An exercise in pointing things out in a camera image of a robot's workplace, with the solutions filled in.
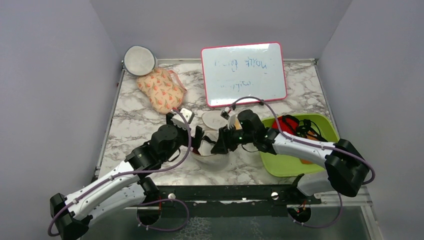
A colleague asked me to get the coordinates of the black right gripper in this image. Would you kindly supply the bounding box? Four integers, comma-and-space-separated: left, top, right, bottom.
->
211, 124, 256, 155

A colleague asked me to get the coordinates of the green plastic tray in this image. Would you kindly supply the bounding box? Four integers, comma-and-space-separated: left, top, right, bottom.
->
259, 113, 339, 177

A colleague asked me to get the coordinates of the grey rimmed mesh laundry bag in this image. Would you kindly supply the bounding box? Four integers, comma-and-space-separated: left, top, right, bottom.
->
123, 45, 158, 76

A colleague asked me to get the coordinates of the red and black bra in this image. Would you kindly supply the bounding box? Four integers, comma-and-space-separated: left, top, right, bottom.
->
271, 115, 327, 142

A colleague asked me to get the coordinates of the black mounting rail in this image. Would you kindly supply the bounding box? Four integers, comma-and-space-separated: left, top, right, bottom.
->
135, 184, 322, 219

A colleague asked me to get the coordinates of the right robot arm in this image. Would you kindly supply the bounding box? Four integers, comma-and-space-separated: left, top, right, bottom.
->
210, 110, 372, 204

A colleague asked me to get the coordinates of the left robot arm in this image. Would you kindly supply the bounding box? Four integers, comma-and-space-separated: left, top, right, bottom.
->
47, 108, 194, 240

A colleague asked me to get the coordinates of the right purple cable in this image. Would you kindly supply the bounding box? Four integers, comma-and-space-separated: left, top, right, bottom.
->
230, 96, 376, 186

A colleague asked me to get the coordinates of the pink framed whiteboard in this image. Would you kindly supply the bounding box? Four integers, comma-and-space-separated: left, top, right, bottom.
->
201, 42, 288, 107

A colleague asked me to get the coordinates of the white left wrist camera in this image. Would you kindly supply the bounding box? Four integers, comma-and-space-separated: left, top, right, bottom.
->
171, 108, 195, 129

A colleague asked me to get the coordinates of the purple cable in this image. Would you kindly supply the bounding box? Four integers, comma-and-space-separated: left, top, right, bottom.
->
47, 109, 193, 238
230, 96, 376, 186

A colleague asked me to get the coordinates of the peach floral bra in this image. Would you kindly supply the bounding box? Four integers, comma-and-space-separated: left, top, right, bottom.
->
136, 67, 187, 115

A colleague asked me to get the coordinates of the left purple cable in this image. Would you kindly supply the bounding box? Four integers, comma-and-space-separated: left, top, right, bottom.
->
47, 109, 193, 238

